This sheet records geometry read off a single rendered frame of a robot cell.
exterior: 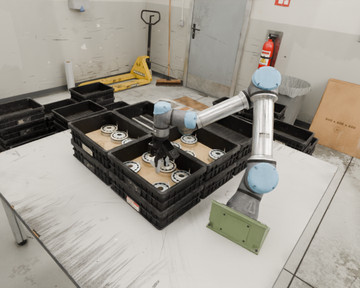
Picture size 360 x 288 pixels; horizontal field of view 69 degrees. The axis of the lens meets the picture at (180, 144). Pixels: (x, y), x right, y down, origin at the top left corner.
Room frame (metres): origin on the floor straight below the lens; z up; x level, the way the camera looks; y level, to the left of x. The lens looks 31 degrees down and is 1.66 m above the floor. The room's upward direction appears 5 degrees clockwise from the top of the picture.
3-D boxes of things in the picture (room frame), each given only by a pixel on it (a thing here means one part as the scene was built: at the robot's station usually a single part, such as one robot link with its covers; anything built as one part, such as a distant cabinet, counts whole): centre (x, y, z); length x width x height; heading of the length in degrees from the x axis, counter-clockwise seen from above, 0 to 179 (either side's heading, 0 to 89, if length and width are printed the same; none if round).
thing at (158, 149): (1.08, 0.10, 0.99); 0.09 x 0.08 x 0.12; 50
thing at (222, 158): (1.27, -0.09, 0.92); 0.40 x 0.30 x 0.02; 49
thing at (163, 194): (1.04, 0.11, 0.92); 0.40 x 0.30 x 0.02; 49
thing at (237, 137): (1.49, -0.29, 0.87); 0.40 x 0.30 x 0.11; 49
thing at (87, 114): (2.21, 0.95, 0.37); 0.40 x 0.30 x 0.45; 143
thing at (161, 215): (1.04, 0.11, 0.76); 0.40 x 0.30 x 0.12; 49
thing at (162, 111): (1.08, 0.09, 1.15); 0.09 x 0.08 x 0.11; 81
